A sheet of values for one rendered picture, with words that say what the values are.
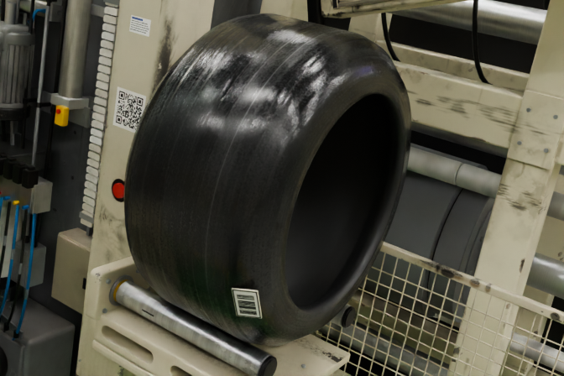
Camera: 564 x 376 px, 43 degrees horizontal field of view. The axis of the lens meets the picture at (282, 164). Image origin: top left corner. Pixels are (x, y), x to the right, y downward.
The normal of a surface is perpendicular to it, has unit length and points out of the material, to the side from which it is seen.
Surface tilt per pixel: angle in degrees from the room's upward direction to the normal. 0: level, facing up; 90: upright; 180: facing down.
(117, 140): 90
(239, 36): 30
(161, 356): 90
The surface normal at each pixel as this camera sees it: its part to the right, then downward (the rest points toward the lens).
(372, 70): 0.83, 0.11
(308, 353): 0.18, -0.95
